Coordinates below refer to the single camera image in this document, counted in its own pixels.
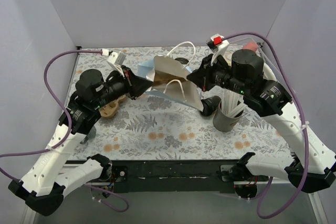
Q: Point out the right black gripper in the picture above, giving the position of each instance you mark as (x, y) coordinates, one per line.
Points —
(206, 73)

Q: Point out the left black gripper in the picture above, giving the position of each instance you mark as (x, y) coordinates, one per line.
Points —
(130, 82)

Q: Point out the single brown cup carrier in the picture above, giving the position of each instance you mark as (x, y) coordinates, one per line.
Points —
(161, 78)

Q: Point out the light blue paper bag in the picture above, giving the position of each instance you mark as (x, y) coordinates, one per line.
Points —
(179, 89)

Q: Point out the black coffee cup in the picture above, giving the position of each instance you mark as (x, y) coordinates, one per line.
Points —
(182, 60)
(210, 105)

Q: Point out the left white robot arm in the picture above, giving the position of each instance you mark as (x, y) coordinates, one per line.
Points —
(43, 188)

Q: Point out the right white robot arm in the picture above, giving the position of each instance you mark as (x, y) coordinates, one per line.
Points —
(311, 167)

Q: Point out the brown cardboard cup sleeves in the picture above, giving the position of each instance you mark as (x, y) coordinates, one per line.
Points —
(109, 111)

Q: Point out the floral tablecloth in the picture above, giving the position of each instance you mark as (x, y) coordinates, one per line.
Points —
(152, 127)

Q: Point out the grey cup with straws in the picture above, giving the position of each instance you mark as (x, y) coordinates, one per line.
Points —
(229, 111)

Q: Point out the pink plastic cup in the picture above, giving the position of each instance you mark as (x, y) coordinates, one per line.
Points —
(251, 46)

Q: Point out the white paper cup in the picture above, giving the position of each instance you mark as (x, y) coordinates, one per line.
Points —
(91, 135)

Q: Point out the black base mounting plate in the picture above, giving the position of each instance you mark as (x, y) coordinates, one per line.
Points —
(171, 175)

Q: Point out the white wire dish rack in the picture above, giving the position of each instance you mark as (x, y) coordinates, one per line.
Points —
(271, 72)

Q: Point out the aluminium frame rail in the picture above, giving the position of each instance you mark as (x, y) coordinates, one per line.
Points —
(177, 207)

